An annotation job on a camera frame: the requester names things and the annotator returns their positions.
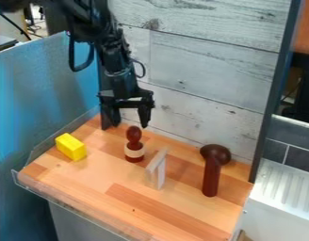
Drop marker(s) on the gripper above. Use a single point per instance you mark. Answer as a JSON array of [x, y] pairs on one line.
[[121, 86]]

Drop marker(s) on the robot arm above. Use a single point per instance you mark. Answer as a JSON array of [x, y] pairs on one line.
[[94, 28]]

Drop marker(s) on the dark red toy pestle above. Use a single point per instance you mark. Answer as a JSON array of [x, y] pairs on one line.
[[134, 145]]

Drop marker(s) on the grey wooden arch block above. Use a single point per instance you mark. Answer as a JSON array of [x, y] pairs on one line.
[[158, 169]]

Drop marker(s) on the yellow block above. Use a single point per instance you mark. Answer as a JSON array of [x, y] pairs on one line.
[[71, 146]]

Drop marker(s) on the dark red toy mushroom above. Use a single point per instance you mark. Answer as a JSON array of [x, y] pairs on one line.
[[213, 168]]

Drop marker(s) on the toy sink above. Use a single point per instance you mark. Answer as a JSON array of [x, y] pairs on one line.
[[283, 185]]

